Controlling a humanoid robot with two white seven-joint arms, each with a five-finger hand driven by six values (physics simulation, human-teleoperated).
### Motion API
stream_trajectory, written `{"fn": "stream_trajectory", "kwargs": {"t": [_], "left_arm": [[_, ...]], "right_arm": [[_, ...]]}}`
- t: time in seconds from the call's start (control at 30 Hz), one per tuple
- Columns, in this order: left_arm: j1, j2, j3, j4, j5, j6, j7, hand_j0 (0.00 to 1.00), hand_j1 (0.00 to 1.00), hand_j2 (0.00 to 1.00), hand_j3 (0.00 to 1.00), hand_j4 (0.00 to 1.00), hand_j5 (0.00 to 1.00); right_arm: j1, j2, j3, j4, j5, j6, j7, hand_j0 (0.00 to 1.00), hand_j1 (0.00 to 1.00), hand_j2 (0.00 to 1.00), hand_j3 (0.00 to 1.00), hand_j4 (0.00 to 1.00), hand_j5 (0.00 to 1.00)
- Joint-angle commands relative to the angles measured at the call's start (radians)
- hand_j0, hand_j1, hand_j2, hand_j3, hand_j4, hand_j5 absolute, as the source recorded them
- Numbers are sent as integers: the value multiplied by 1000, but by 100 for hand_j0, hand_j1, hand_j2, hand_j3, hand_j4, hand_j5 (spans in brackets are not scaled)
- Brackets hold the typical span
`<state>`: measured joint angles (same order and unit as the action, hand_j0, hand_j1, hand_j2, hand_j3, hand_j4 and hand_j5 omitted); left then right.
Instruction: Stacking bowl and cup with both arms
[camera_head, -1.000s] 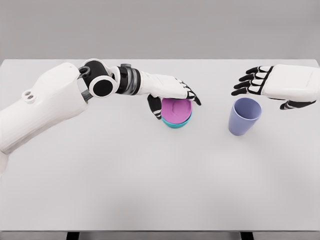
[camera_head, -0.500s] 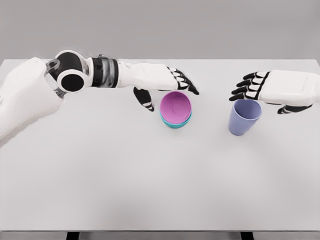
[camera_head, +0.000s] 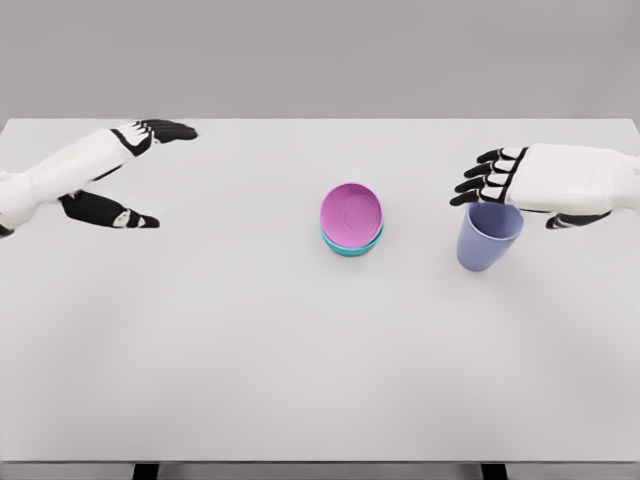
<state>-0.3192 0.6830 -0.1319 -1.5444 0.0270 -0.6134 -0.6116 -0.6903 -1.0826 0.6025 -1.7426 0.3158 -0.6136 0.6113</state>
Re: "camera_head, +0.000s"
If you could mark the pink bowl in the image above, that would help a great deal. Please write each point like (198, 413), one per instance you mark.
(352, 212)

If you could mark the teal bowl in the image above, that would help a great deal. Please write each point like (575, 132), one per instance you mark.
(350, 251)

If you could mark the lavender blue cup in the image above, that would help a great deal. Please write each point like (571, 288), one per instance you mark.
(480, 242)

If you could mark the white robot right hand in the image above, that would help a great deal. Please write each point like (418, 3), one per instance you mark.
(565, 177)

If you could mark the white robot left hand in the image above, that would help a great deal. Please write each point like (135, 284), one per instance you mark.
(85, 160)

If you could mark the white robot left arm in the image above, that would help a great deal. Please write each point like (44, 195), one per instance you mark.
(15, 197)

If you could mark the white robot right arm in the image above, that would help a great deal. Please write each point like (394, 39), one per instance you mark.
(631, 175)

